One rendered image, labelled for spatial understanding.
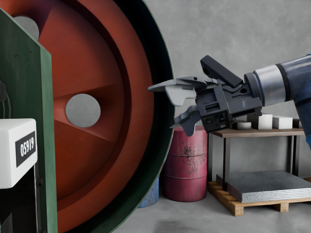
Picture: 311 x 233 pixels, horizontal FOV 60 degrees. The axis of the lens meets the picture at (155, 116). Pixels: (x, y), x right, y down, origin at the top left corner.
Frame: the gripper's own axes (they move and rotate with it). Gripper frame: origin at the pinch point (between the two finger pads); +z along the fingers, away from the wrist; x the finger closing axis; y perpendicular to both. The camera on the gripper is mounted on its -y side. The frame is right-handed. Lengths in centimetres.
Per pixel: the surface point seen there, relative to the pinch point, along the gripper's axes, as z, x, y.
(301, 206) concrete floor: -81, 316, -42
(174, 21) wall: 7, 189, -278
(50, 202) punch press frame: 21.5, -4.1, 17.6
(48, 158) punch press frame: 19.0, -9.4, 11.6
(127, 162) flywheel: 14.0, 15.2, 3.4
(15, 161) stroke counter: 2.6, -32.5, 25.7
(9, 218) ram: 22.4, -12.1, 22.0
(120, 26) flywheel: 5.5, -6.1, -23.3
